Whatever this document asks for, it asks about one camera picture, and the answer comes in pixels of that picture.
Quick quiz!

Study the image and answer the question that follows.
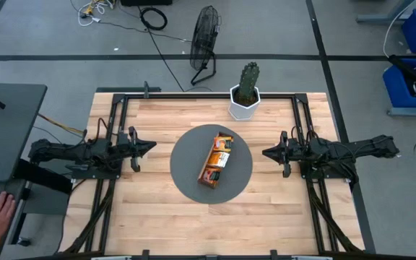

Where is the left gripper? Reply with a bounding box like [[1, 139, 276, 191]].
[[110, 126, 157, 173]]

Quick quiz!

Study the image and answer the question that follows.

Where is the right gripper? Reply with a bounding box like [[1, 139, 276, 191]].
[[261, 130, 313, 178]]

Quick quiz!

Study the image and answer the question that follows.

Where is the orange tea packet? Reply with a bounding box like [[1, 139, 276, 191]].
[[209, 151, 230, 168]]

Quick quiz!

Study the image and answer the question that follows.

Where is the wooden tea caddy box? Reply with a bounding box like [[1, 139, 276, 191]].
[[196, 131, 235, 190]]

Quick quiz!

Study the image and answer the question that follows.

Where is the round grey woven placemat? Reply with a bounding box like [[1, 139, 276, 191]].
[[169, 123, 254, 205]]

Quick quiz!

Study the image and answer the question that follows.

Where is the white angular plant pot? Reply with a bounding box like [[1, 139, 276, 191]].
[[228, 84, 261, 121]]

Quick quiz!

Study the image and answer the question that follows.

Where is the green cactus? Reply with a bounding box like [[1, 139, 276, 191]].
[[237, 61, 261, 104]]

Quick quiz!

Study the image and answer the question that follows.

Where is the black floor fan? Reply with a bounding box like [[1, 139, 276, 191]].
[[188, 4, 221, 87]]

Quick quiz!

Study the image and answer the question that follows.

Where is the black desk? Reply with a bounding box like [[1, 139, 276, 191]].
[[0, 82, 48, 260]]

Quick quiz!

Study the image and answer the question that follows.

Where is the black equipment case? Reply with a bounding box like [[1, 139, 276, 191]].
[[120, 0, 173, 7]]

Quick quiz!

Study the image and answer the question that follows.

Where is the black slanted stand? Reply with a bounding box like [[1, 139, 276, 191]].
[[388, 53, 416, 95]]

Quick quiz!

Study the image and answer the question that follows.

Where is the yellow and black cable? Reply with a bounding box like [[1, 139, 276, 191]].
[[37, 113, 86, 135]]

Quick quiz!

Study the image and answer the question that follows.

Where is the coiled black cable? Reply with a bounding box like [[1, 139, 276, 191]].
[[139, 6, 186, 93]]

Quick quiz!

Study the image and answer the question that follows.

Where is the white and yellow cable bundle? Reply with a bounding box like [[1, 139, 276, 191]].
[[69, 0, 112, 27]]

